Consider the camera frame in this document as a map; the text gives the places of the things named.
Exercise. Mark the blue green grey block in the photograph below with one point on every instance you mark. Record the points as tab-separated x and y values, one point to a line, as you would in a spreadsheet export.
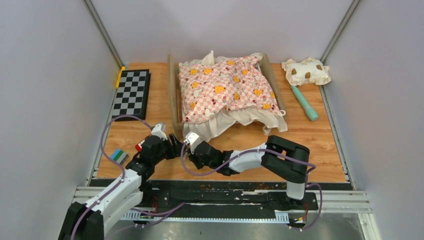
119	156

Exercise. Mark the black grey chessboard box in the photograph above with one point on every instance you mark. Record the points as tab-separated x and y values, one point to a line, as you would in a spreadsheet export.
132	94

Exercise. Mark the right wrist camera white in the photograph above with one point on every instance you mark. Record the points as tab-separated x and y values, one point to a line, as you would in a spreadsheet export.
193	140

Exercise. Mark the red white window brick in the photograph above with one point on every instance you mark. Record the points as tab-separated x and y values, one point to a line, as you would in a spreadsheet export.
139	146

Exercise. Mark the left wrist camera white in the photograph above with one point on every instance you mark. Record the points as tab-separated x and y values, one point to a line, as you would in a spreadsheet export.
158	130

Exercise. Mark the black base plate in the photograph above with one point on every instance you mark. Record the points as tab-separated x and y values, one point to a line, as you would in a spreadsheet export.
168	194

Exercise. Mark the yellow clip on frame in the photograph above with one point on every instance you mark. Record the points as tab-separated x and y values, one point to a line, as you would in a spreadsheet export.
119	75

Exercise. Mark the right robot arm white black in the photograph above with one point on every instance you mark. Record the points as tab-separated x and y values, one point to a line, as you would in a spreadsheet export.
287	159

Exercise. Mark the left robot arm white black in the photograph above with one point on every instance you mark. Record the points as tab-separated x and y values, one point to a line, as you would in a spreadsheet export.
93	219

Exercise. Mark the pink checkered duck cushion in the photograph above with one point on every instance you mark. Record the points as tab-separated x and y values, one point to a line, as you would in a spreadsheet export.
218	92

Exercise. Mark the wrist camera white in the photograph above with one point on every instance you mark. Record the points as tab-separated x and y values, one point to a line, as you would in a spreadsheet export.
158	130
193	140

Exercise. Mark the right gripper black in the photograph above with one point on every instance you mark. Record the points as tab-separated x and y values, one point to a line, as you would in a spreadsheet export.
193	157

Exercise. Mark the teal cylindrical toy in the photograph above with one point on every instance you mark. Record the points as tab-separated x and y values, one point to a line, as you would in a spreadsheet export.
310	112

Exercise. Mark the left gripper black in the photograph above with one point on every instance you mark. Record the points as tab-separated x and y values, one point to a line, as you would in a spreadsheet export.
175	150

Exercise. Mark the cream pillow brown spots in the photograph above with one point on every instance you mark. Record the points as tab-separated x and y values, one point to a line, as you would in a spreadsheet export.
308	71

